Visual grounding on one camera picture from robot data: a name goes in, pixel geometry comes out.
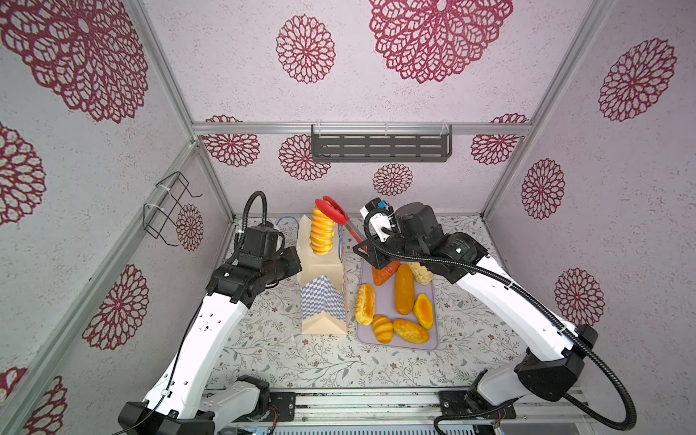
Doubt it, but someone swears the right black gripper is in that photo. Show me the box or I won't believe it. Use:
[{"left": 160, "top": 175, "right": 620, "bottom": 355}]
[{"left": 352, "top": 229, "right": 428, "bottom": 270}]

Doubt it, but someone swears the long brown fake loaf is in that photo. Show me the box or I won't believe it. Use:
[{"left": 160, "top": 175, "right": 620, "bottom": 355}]
[{"left": 394, "top": 264, "right": 415, "bottom": 315}]

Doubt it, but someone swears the checkered paper bread bag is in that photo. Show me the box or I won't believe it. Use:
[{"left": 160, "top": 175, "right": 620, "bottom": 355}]
[{"left": 275, "top": 216, "right": 348, "bottom": 335}]

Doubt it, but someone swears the yellow braided fake bread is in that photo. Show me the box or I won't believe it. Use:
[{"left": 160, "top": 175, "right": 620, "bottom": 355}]
[{"left": 355, "top": 284, "right": 376, "bottom": 326}]

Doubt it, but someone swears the spiral striped fake bread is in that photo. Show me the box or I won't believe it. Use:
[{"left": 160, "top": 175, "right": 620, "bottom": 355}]
[{"left": 309, "top": 207, "right": 336, "bottom": 256}]

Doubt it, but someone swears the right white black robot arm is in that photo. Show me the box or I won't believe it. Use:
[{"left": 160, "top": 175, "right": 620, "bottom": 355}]
[{"left": 355, "top": 198, "right": 597, "bottom": 411}]

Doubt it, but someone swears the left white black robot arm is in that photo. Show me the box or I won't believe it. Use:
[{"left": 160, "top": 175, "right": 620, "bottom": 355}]
[{"left": 118, "top": 221, "right": 302, "bottom": 434}]

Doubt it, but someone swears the orange croissant fake bread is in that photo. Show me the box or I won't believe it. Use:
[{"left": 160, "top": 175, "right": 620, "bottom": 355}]
[{"left": 372, "top": 261, "right": 401, "bottom": 286}]

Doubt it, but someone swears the pale cream fake bun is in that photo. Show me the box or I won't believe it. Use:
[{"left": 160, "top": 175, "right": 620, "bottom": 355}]
[{"left": 407, "top": 262, "right": 434, "bottom": 286}]

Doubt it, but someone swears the yellow orange oval bread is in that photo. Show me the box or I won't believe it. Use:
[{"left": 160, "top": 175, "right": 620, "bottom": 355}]
[{"left": 413, "top": 294, "right": 434, "bottom": 330}]

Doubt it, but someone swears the small striped fake croissant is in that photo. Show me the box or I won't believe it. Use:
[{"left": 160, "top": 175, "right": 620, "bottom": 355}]
[{"left": 372, "top": 315, "right": 394, "bottom": 344}]

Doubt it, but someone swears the golden oval fake roll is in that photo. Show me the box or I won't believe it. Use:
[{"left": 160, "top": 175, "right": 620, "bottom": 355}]
[{"left": 393, "top": 319, "right": 430, "bottom": 344}]

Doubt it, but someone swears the lavender plastic tray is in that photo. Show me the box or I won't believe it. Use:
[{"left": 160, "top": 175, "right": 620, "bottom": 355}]
[{"left": 357, "top": 259, "right": 440, "bottom": 352}]

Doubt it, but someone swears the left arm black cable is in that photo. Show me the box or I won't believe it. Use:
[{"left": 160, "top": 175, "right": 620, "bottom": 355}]
[{"left": 111, "top": 189, "right": 270, "bottom": 435}]

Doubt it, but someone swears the black wire wall rack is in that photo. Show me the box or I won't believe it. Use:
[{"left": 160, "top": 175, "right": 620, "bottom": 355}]
[{"left": 141, "top": 171, "right": 202, "bottom": 248}]

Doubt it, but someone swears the grey metal wall shelf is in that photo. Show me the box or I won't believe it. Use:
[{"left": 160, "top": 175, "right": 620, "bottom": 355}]
[{"left": 310, "top": 124, "right": 452, "bottom": 163}]

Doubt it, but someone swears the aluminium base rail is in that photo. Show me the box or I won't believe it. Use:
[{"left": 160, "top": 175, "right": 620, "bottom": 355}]
[{"left": 217, "top": 387, "right": 593, "bottom": 432}]

